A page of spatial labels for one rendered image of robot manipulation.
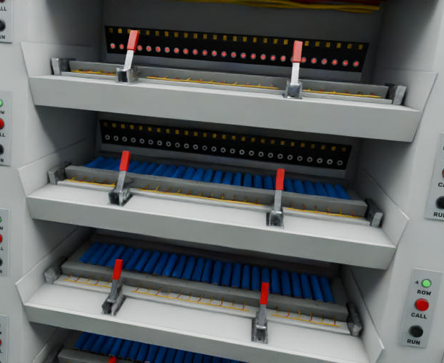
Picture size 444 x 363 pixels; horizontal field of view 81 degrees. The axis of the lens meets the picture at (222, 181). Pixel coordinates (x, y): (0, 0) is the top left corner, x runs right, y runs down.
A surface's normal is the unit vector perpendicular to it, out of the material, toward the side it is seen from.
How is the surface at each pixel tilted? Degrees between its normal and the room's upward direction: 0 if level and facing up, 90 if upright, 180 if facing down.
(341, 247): 109
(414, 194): 90
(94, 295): 19
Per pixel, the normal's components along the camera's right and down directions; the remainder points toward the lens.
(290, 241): -0.14, 0.42
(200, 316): 0.07, -0.90
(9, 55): -0.11, 0.11
